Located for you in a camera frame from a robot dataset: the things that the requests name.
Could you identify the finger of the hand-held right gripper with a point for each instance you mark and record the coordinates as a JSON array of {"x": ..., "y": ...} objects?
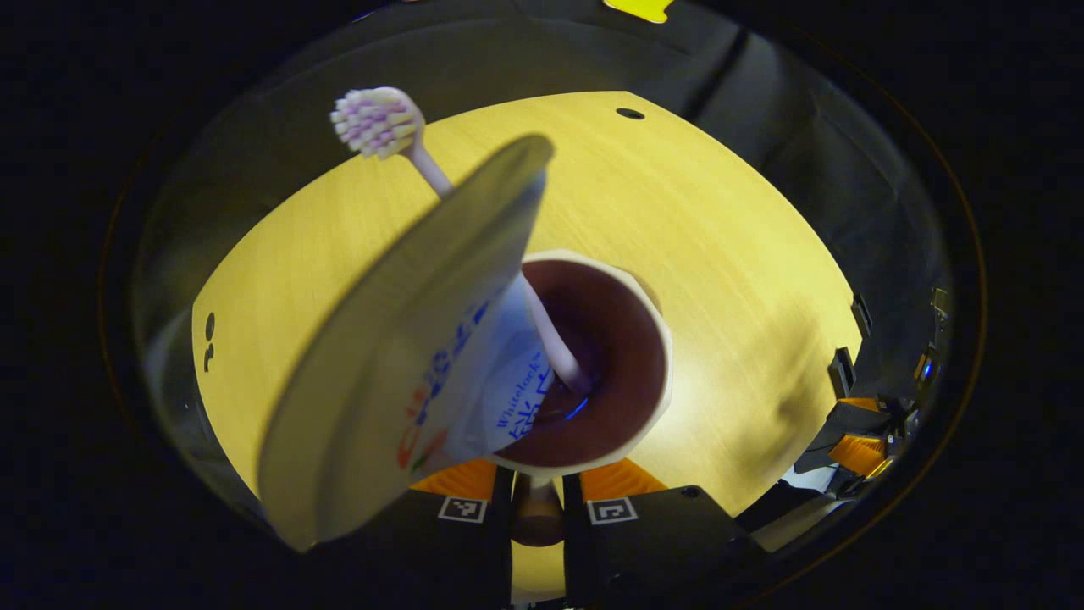
[
  {"x": 860, "y": 418},
  {"x": 860, "y": 456}
]

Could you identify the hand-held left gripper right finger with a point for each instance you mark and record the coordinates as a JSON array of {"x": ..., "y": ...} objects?
[{"x": 574, "y": 551}]

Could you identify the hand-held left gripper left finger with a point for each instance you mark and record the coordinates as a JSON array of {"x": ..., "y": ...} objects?
[{"x": 504, "y": 559}]

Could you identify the tan cup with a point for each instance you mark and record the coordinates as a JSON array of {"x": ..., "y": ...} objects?
[{"x": 618, "y": 339}]

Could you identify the white toothpaste tube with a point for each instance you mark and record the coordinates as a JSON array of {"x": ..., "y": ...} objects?
[{"x": 406, "y": 339}]

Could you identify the white toothbrush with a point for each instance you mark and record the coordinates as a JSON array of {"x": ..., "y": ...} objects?
[{"x": 377, "y": 123}]

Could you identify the wooden desktop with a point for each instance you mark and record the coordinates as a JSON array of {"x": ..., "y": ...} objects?
[{"x": 677, "y": 212}]

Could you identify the black table edge bracket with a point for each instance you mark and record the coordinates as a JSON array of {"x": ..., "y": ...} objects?
[
  {"x": 841, "y": 373},
  {"x": 861, "y": 313}
]

